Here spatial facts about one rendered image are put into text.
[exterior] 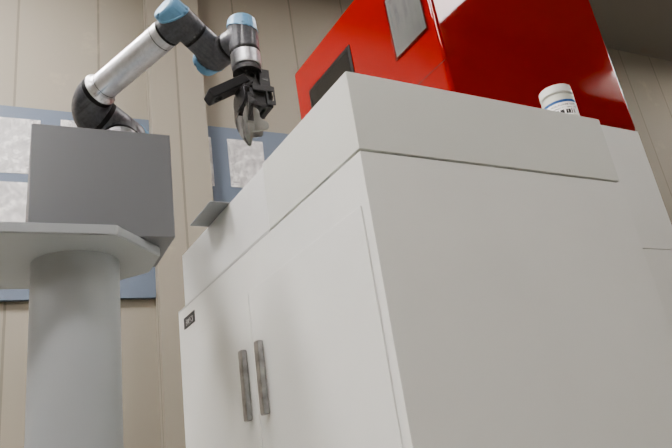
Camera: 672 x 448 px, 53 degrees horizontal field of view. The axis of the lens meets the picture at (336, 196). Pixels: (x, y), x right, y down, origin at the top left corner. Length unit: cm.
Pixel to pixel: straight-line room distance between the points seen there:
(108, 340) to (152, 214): 25
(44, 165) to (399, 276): 70
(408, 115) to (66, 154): 65
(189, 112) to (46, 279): 253
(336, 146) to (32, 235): 53
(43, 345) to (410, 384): 65
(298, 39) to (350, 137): 339
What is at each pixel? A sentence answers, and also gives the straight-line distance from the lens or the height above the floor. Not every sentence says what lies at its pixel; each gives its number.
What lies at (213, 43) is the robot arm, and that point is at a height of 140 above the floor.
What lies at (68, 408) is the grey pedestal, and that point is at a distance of 125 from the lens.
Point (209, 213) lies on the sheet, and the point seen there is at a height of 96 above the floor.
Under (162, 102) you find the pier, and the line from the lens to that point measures 375.
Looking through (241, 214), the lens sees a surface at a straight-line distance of 147.
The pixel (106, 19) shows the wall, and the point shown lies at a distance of 410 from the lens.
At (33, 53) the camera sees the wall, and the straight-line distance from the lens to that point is 389.
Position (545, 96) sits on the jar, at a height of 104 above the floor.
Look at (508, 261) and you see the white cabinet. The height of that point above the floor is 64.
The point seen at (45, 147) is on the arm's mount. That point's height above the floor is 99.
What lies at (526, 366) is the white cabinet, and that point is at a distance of 111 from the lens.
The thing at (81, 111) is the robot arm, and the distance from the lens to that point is 193.
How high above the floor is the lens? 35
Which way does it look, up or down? 23 degrees up
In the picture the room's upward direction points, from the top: 9 degrees counter-clockwise
